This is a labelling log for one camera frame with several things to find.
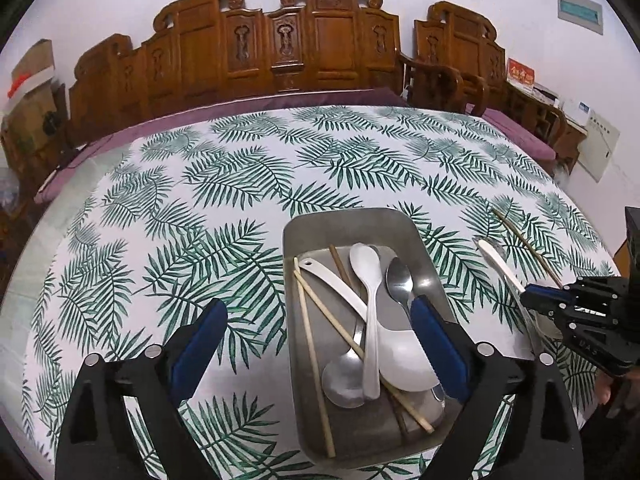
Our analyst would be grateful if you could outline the white plastic fork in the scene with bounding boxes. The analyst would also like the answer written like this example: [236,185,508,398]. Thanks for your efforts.
[473,236,562,350]

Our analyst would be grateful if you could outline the grey metal tray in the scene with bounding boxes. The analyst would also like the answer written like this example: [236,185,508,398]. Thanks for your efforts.
[282,208,460,469]

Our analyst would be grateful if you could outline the light bamboo chopstick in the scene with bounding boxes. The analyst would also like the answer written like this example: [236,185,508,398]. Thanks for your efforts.
[292,268,436,435]
[296,281,336,460]

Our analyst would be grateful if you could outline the person's right hand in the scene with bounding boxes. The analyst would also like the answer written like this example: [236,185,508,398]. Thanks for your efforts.
[594,367,640,418]

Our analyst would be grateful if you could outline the large white ladle spoon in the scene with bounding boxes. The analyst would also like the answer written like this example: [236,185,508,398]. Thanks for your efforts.
[299,258,439,392]

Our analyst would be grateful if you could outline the metal spoon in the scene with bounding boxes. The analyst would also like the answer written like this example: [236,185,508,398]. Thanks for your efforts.
[321,348,364,410]
[384,257,445,403]

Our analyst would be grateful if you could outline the palm leaf tablecloth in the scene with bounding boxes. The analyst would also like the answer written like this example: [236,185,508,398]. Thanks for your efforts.
[1,106,615,479]

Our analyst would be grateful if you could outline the white plastic spoon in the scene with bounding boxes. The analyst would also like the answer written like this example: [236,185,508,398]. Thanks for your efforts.
[349,243,382,400]

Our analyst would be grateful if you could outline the purple seat cushion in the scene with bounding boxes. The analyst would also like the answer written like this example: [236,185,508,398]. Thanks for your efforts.
[482,108,556,162]

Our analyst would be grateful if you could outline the red sign card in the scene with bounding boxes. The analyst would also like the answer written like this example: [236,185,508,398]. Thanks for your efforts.
[506,58,535,87]

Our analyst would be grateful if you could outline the carved wooden armchair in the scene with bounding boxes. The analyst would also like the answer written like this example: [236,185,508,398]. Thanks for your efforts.
[414,1,566,147]

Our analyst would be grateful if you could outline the stacked cardboard boxes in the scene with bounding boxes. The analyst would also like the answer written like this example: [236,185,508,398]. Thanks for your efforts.
[1,39,68,184]

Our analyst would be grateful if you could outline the carved wooden sofa bench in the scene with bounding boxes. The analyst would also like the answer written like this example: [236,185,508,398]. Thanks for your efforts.
[67,0,467,141]

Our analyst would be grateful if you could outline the white wall panel box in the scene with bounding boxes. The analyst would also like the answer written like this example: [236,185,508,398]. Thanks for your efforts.
[578,110,620,182]

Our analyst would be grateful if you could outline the grey wall plaque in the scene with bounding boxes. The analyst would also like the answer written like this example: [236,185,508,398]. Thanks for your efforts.
[558,0,603,35]

